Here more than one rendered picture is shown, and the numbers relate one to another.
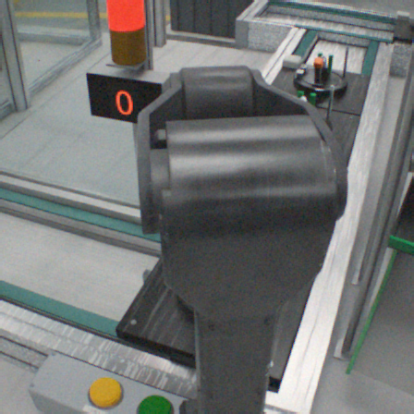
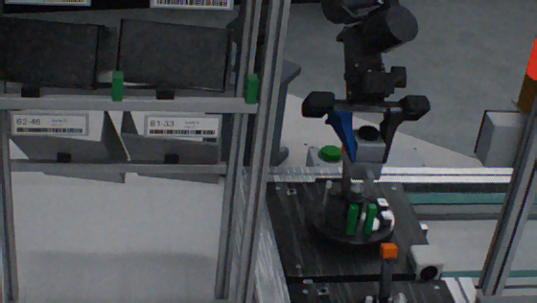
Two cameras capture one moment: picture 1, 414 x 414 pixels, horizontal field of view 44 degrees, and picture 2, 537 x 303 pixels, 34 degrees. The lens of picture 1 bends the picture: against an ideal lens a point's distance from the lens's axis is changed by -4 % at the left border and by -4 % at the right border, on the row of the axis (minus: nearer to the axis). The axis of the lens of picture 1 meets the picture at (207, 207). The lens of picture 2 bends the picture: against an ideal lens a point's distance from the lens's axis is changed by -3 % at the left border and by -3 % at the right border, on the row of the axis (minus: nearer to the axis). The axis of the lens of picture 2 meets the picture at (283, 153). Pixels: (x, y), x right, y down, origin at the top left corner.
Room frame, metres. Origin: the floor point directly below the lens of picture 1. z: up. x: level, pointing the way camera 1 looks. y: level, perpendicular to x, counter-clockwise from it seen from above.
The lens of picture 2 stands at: (1.41, -0.77, 1.81)
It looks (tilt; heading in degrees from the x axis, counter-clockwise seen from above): 32 degrees down; 146
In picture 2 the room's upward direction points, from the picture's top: 8 degrees clockwise
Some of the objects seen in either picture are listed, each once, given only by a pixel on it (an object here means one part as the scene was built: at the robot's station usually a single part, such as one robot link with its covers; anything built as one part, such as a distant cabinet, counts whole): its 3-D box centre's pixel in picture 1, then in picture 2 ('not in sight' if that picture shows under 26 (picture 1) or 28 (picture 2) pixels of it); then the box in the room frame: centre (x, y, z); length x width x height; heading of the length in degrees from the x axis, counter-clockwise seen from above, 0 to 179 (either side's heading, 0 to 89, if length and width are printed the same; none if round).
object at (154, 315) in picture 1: (224, 296); (348, 229); (0.53, -0.03, 0.96); 0.24 x 0.24 x 0.02; 69
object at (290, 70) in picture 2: not in sight; (244, 114); (0.16, -0.02, 0.96); 0.15 x 0.15 x 0.20; 34
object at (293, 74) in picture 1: (322, 69); not in sight; (1.23, -0.29, 1.01); 0.24 x 0.24 x 0.13; 69
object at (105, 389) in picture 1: (105, 393); not in sight; (0.36, 0.13, 0.96); 0.04 x 0.04 x 0.02
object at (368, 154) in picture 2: not in sight; (366, 153); (0.54, -0.03, 1.11); 0.08 x 0.04 x 0.07; 160
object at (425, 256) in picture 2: not in sight; (424, 264); (0.66, 0.03, 0.97); 0.05 x 0.05 x 0.04; 69
